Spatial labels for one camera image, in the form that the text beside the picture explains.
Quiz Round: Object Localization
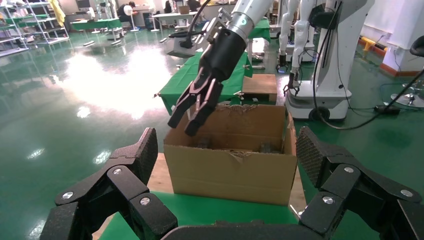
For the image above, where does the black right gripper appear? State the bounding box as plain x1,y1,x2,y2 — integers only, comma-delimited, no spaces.
167,28,248,137

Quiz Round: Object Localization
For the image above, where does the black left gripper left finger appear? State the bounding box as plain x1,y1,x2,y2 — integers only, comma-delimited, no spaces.
39,127,179,240

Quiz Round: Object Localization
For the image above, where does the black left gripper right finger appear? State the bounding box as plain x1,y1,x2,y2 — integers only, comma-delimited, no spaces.
295,125,424,240

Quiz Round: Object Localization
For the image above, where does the large open cardboard carton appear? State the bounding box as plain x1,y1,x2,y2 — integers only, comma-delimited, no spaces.
162,103,299,207

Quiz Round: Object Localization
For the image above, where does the brown wooden board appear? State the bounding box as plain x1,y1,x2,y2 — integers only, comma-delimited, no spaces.
241,73,278,103

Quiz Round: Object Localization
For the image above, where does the black power adapter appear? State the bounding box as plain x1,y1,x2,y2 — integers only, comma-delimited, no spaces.
374,104,402,116

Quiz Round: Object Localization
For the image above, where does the white work table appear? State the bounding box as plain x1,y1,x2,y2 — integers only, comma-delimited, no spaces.
150,11,200,33

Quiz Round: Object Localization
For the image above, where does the black office chair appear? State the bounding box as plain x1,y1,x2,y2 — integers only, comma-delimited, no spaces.
390,34,424,109

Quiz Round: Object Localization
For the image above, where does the white standing fan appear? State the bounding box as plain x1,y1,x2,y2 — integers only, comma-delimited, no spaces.
124,3,140,33

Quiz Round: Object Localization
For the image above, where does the person in dark clothes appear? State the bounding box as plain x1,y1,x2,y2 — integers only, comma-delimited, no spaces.
116,0,137,19

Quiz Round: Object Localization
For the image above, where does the white wheeled robot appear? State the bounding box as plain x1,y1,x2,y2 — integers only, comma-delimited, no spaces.
283,0,377,122

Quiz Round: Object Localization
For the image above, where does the table with green cover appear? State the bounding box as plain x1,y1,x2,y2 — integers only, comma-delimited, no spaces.
70,18,124,37

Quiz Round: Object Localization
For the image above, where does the yellow floor barrier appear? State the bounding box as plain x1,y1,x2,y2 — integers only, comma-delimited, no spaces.
358,36,388,58

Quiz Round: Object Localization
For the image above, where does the metal storage shelf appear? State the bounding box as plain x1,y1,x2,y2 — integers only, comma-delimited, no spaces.
0,0,71,58

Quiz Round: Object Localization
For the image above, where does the yellow hanging garment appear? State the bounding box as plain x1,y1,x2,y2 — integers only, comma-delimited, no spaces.
49,0,67,28

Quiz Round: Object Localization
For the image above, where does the black floor cable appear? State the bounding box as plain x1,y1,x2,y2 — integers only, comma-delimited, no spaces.
311,66,424,131

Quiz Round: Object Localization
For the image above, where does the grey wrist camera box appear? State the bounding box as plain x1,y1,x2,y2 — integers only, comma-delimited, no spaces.
164,31,200,60

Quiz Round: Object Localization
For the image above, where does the silver camera mount bracket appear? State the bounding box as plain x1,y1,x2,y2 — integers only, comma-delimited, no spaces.
195,7,234,46

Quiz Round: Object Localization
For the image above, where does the black camera cable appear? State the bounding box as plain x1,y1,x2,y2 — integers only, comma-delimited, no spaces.
168,0,213,40

